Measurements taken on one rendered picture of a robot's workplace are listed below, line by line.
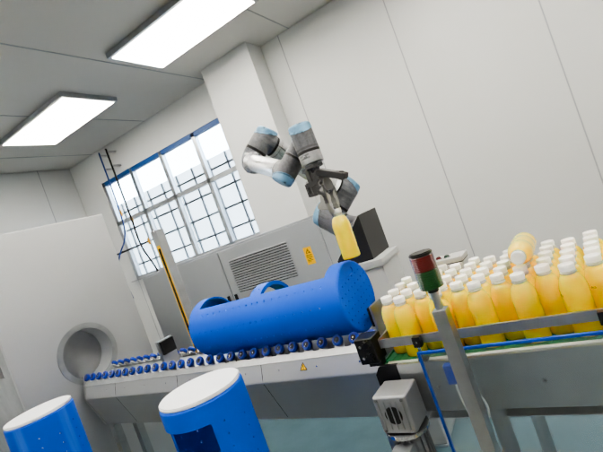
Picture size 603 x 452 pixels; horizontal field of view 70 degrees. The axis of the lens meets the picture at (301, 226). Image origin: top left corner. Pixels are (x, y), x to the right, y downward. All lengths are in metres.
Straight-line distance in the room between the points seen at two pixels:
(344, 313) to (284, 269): 2.08
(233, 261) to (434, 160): 2.13
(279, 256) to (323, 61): 2.18
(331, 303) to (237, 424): 0.52
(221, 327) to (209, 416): 0.65
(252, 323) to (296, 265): 1.76
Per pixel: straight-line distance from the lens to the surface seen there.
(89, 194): 7.30
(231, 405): 1.48
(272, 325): 1.82
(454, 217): 4.40
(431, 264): 1.17
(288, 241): 3.57
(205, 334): 2.11
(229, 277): 4.01
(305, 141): 1.65
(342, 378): 1.75
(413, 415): 1.43
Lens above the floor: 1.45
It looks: 1 degrees down
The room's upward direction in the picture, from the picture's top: 20 degrees counter-clockwise
